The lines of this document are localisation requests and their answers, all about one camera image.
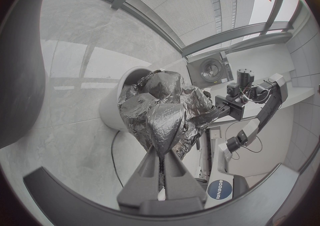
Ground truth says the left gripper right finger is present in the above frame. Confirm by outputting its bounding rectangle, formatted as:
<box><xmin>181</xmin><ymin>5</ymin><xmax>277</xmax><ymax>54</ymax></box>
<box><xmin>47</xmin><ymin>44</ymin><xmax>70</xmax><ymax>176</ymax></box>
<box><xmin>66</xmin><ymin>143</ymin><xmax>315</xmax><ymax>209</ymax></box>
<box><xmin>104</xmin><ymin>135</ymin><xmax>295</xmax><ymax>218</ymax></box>
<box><xmin>162</xmin><ymin>149</ymin><xmax>208</xmax><ymax>206</ymax></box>

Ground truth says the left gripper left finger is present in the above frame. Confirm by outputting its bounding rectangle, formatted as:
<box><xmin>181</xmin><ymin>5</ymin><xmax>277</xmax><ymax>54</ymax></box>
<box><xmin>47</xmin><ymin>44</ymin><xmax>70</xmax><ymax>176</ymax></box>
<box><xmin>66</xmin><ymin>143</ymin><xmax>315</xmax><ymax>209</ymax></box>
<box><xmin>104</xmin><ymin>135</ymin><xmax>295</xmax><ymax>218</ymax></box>
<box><xmin>117</xmin><ymin>144</ymin><xmax>161</xmax><ymax>208</ymax></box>

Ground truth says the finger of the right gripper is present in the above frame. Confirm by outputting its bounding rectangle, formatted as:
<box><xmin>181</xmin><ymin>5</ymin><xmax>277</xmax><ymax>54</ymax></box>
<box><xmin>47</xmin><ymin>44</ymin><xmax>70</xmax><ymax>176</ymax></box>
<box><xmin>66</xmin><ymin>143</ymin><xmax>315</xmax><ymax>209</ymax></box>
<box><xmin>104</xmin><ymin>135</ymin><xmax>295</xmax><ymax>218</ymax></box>
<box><xmin>215</xmin><ymin>105</ymin><xmax>231</xmax><ymax>118</ymax></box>

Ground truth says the black plastic bag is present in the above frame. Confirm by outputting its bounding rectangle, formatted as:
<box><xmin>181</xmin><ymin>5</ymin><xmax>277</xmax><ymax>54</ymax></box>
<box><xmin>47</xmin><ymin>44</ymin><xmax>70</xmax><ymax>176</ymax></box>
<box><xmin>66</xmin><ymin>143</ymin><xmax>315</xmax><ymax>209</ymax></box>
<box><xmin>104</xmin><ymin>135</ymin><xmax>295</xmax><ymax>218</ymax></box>
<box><xmin>117</xmin><ymin>69</ymin><xmax>221</xmax><ymax>163</ymax></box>

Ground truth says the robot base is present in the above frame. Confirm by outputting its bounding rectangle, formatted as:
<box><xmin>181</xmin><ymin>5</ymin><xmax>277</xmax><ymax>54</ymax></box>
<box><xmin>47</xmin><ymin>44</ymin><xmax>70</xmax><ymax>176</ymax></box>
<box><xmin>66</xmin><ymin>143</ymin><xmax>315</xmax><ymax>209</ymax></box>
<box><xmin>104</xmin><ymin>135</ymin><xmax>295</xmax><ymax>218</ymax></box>
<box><xmin>196</xmin><ymin>126</ymin><xmax>250</xmax><ymax>201</ymax></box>

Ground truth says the white trash bin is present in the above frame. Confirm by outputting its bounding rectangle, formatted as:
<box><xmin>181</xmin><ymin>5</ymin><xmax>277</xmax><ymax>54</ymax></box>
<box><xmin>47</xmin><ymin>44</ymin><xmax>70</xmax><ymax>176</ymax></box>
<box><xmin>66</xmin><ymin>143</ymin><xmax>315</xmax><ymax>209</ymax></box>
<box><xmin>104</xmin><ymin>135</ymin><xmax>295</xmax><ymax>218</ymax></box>
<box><xmin>99</xmin><ymin>66</ymin><xmax>154</xmax><ymax>131</ymax></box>

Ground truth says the silver washing machine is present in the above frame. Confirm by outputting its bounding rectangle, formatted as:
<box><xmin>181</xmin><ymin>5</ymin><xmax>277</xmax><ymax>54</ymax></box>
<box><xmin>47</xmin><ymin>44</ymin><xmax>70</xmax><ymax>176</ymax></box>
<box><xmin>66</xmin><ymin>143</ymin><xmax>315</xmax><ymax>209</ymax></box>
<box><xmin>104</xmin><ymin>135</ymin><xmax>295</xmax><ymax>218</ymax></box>
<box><xmin>187</xmin><ymin>51</ymin><xmax>234</xmax><ymax>87</ymax></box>

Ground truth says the dark grey round stool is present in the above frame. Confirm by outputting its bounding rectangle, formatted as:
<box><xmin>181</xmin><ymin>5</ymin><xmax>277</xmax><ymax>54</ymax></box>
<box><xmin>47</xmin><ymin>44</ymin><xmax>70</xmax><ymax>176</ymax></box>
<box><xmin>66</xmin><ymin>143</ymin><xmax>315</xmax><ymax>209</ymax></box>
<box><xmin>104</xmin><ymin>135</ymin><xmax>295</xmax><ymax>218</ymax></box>
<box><xmin>0</xmin><ymin>0</ymin><xmax>48</xmax><ymax>149</ymax></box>

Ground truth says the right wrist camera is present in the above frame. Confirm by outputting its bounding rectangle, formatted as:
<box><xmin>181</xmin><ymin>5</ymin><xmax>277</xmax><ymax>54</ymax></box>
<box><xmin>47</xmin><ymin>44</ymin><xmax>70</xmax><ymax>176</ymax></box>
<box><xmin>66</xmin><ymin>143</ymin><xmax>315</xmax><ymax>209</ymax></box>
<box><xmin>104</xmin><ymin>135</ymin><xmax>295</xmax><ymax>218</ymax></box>
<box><xmin>226</xmin><ymin>82</ymin><xmax>241</xmax><ymax>98</ymax></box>

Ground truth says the black cable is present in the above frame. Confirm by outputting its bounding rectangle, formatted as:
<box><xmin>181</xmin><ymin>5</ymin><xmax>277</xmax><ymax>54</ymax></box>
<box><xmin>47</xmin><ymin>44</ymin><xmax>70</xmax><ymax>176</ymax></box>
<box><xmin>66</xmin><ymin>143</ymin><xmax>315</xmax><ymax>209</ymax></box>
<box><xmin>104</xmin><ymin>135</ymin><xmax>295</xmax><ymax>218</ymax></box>
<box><xmin>111</xmin><ymin>131</ymin><xmax>125</xmax><ymax>188</ymax></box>

